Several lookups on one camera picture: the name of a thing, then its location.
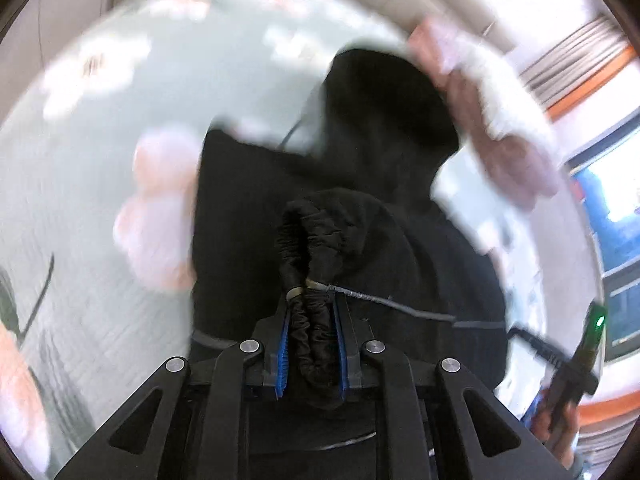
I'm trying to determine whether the pale pink garment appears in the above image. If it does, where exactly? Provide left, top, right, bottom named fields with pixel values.
left=113, top=127, right=202, bottom=293

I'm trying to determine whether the orange rail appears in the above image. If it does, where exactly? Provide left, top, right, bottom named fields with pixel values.
left=546, top=44, right=640, bottom=121

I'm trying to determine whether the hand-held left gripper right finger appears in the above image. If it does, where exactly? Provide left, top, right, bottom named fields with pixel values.
left=334, top=302, right=573, bottom=480

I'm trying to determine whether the dark strap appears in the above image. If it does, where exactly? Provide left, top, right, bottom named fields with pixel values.
left=0, top=254, right=56, bottom=343

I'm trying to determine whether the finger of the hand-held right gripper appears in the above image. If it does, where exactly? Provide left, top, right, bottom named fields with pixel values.
left=507, top=327, right=568, bottom=367

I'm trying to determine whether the person's right hand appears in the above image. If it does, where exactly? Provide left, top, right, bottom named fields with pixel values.
left=530, top=400, right=582, bottom=467

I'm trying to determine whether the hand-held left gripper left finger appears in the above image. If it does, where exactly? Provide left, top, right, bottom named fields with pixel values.
left=52, top=304, right=292, bottom=480

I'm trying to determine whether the blue window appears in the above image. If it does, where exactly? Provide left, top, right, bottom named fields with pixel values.
left=566, top=109, right=640, bottom=362

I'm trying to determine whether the pink and white plush cloth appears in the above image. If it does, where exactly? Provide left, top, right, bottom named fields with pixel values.
left=406, top=16, right=562, bottom=213

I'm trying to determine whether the black hooded jacket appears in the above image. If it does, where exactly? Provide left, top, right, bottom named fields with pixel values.
left=190, top=49, right=509, bottom=411

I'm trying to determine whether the light green bedsheet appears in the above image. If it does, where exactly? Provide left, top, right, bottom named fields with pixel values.
left=0, top=0, right=506, bottom=478

